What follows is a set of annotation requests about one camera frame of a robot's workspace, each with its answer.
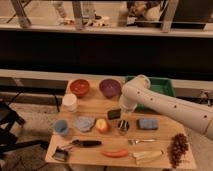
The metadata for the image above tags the orange carrot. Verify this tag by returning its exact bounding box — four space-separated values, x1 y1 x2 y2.
101 149 129 158

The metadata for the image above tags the metal cup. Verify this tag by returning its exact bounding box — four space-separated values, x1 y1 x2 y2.
118 120 129 135

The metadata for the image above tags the peach fruit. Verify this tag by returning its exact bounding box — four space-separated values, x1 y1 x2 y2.
95 119 109 133

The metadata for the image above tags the blue-grey cloth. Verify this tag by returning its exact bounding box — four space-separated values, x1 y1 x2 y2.
74 116 96 132

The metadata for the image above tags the red bowl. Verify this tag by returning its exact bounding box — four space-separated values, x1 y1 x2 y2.
70 79 90 98

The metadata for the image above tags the white cup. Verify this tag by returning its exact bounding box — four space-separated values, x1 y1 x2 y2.
62 93 77 112

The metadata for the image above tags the black chair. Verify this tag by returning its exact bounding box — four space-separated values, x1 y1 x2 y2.
0 99 50 159

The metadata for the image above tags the black eraser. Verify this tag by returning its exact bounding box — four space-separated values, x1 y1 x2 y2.
107 109 121 120

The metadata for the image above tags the green plastic tray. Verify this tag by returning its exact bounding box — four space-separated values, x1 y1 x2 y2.
125 76 176 112

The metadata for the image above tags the red grapes bunch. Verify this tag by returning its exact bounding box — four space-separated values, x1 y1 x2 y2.
170 133 188 168

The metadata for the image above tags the blue cup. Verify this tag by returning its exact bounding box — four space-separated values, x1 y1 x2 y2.
53 120 69 136

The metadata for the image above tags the purple bowl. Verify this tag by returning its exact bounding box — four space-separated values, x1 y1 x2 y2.
99 79 121 98

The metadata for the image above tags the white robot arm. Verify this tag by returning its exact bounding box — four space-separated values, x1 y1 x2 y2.
119 75 213 140

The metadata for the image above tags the black-handled peeler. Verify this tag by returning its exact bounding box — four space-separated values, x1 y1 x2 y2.
60 140 102 149

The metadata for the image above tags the metal fork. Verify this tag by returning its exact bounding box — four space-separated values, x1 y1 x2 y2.
128 139 156 145

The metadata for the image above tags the blue sponge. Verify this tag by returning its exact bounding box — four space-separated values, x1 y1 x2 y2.
138 118 158 130

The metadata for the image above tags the person in background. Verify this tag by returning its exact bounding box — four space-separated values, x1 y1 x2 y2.
117 0 166 27

